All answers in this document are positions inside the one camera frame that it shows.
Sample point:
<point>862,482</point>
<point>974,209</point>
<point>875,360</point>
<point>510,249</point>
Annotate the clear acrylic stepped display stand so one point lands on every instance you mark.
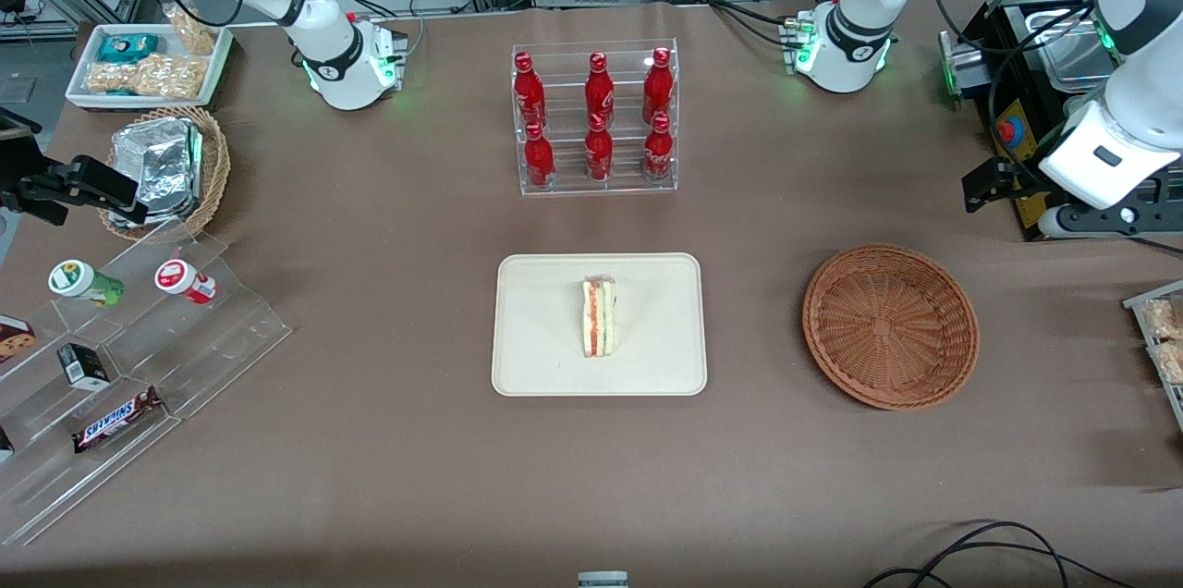
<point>231,329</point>

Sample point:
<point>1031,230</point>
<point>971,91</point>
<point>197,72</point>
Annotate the dark snack packet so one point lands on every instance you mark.
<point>5,445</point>

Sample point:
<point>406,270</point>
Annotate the red emergency stop button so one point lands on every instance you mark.
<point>1007,131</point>

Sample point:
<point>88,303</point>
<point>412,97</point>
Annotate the triangle sandwich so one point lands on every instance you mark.
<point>599,320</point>

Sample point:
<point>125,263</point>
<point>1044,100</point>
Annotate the stainless steel pan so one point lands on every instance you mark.
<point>1077,70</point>

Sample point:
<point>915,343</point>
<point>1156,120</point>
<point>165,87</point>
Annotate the clear tray of snack bags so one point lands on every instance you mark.
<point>1141,311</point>

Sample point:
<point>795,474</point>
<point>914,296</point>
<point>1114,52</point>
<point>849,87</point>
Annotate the clear bag of crackers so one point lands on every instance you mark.
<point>1170,362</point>
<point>1166,320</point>

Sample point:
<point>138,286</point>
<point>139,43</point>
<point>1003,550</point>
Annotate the clear acrylic bottle rack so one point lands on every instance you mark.
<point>628,186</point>

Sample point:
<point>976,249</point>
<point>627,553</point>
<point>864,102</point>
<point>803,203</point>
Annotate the black cabinet with yellow panel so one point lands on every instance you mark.
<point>1024,121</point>

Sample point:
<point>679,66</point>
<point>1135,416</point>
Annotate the red aluminium cola bottle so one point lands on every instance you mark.
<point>598,153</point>
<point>657,152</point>
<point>539,158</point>
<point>529,89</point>
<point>657,87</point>
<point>599,89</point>

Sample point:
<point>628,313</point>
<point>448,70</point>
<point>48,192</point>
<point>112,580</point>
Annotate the cream rectangular serving tray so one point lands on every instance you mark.
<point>536,329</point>

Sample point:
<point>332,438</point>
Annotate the light tan wicker basket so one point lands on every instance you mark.
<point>217,163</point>

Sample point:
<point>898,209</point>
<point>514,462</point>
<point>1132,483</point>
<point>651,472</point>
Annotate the brown round wicker basket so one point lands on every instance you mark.
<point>892,329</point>

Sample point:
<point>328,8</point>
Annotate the large clear nut snack bag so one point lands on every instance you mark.
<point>148,78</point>

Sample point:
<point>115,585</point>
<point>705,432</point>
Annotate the Snickers chocolate bar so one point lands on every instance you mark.
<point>115,420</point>

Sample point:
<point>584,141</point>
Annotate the white rectangular snack tray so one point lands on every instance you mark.
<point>79,89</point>

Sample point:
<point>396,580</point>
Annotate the aluminium foil food container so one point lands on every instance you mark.
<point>162,167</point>

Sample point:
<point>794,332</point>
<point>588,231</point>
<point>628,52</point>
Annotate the small black carton box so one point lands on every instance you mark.
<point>83,366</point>

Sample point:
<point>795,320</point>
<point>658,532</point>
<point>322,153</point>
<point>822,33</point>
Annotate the brown cookie box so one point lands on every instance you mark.
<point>17,338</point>

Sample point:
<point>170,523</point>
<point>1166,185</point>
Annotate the red snack cup white lid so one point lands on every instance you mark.
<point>185,281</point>

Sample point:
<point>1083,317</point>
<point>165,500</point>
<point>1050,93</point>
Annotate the small clear nut snack bag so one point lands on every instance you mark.
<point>192,31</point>

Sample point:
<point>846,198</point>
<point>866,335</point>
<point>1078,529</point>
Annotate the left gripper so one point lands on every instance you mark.
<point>1015,177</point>

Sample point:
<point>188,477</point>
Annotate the teal snack packet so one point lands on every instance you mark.
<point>128,48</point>

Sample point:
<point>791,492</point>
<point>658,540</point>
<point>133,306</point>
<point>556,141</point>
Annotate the green snack cup white lid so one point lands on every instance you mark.
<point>83,283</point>

